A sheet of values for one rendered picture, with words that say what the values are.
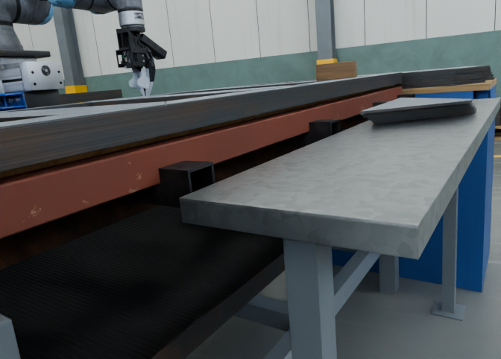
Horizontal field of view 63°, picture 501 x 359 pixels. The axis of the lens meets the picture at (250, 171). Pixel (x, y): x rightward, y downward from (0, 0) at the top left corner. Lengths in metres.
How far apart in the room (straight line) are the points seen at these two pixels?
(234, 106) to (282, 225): 0.30
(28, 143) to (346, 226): 0.30
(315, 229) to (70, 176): 0.25
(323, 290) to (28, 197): 0.32
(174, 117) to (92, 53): 10.04
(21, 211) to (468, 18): 7.68
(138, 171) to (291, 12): 7.77
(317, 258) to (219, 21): 8.38
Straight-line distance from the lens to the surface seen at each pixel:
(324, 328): 0.50
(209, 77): 8.82
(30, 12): 1.71
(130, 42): 1.32
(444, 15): 7.87
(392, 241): 0.37
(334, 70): 1.31
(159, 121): 0.54
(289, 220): 0.40
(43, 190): 0.45
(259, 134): 0.72
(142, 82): 1.33
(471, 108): 1.06
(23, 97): 1.50
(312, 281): 0.46
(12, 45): 1.62
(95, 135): 0.48
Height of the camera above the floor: 0.87
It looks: 13 degrees down
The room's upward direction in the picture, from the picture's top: 5 degrees counter-clockwise
